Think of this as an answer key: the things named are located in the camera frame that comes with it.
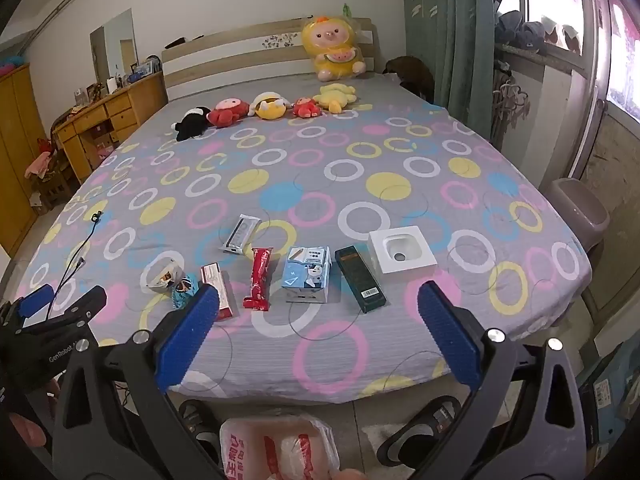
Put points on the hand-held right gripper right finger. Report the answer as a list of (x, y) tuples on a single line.
[(447, 332)]

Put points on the red round plush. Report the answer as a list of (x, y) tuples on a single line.
[(227, 112)]

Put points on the wooden wardrobe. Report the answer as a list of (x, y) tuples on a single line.
[(15, 135)]

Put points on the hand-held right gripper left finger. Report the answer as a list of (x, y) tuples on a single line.
[(192, 332)]

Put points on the yellow duck plush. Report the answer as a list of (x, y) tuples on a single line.
[(334, 97)]

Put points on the black slipper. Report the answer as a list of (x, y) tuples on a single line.
[(420, 432), (197, 425)]

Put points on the red candy packet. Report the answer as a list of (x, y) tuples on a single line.
[(259, 277)]

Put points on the bed with circle-print sheet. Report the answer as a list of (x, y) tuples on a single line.
[(350, 185)]

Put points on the white crumpled wrapper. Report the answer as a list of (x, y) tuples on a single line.
[(161, 276)]

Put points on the teal cardboard box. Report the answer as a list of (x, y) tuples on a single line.
[(610, 395)]

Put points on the white square tray box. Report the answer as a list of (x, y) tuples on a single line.
[(400, 250)]

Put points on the wooden desk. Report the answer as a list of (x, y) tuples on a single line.
[(130, 100)]

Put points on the blue-grey clothes pile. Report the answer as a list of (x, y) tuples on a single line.
[(520, 32)]

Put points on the pink cloth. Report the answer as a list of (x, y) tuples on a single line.
[(39, 164)]

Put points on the large yellow pig plush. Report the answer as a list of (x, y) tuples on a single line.
[(330, 45)]

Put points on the window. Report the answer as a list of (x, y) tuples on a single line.
[(560, 0)]

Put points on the person's left hand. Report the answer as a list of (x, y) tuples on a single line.
[(25, 430)]

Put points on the wooden chair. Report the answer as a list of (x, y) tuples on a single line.
[(55, 185)]

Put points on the striped wooden headboard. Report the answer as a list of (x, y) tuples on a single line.
[(225, 55)]

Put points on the dark cloth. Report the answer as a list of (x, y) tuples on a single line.
[(410, 75)]

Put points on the green curtain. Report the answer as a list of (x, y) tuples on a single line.
[(450, 35)]

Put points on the yellow round plush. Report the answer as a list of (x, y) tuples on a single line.
[(269, 106)]

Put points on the wall mirror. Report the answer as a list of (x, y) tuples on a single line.
[(112, 45)]

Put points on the white and red plastic bag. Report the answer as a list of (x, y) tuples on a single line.
[(280, 450)]

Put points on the silver snack packet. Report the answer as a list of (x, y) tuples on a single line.
[(240, 234)]

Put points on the blue crumpled wrapper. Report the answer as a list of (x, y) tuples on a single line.
[(182, 291)]

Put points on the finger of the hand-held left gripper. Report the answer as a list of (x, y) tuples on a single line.
[(85, 304), (36, 301)]

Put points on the small red plush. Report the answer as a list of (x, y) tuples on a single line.
[(305, 108)]

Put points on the dark green box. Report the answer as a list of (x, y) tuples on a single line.
[(360, 280)]

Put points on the black and white plush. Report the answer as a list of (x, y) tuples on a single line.
[(192, 122)]

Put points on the grey trash bin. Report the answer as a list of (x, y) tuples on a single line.
[(580, 210)]

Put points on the red and white box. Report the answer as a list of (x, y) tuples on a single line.
[(224, 292)]

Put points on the blue milk carton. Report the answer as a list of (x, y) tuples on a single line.
[(307, 275)]

